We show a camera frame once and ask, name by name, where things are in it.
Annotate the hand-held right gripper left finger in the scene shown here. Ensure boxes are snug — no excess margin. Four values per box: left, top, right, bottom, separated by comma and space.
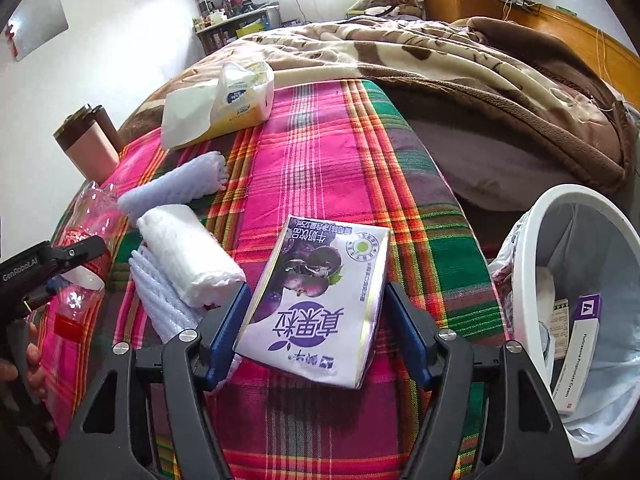
62, 281, 253, 480

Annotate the pale blue foam net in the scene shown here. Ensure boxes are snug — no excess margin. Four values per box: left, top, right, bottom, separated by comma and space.
117, 151, 228, 221

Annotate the wooden headboard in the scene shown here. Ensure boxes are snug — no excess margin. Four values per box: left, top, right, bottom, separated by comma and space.
492, 2, 640, 106

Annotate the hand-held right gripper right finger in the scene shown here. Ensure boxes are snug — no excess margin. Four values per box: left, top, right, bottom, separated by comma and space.
384, 281, 576, 480

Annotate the flat white foam net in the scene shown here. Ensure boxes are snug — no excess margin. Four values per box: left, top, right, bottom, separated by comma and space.
129, 245, 241, 391

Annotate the small white box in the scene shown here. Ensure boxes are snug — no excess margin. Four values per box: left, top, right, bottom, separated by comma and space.
552, 299, 571, 358

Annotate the clear plastic bottle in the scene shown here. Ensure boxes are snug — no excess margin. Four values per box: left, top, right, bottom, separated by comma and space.
50, 182, 128, 338

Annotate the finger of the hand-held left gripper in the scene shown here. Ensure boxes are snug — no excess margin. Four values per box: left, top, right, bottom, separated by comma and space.
47, 235, 108, 276

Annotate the purple white medicine box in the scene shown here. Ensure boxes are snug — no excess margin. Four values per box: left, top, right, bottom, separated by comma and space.
556, 294, 603, 416

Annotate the yellow tissue pack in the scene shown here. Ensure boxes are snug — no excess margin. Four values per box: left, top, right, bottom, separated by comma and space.
161, 60, 276, 150

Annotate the pink mug with brown lid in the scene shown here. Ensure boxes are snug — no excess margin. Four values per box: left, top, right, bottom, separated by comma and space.
53, 105, 123, 183

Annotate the white trash bin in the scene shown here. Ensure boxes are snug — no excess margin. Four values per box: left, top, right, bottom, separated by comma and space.
487, 184, 640, 463

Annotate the plaid cloth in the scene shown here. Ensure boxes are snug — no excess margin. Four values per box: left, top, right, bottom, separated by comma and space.
30, 80, 506, 480

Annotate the cluttered desk shelf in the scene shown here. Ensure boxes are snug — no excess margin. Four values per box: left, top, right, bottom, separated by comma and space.
194, 2, 282, 56

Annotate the brown patterned blanket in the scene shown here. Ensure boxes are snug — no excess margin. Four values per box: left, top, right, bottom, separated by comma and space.
117, 16, 636, 211

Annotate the purple milk carton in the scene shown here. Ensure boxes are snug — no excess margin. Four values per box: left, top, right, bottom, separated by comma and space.
233, 215, 392, 391

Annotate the rolled white foam net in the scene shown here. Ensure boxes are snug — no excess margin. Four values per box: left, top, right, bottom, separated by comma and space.
136, 205, 247, 308

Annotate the person's left hand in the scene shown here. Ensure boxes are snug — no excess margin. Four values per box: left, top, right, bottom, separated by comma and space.
20, 322, 51, 403

